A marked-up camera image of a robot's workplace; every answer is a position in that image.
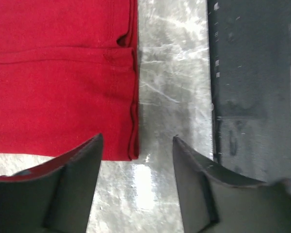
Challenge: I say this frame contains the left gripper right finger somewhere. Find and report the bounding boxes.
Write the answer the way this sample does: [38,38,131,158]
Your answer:
[173,136,291,233]

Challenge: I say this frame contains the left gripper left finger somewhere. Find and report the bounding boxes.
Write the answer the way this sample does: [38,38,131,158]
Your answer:
[0,134,103,233]

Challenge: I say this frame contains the red t shirt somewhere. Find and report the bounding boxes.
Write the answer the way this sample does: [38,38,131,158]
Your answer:
[0,0,139,161]

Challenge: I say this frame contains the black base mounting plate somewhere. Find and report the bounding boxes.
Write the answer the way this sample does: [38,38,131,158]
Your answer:
[207,0,291,182]

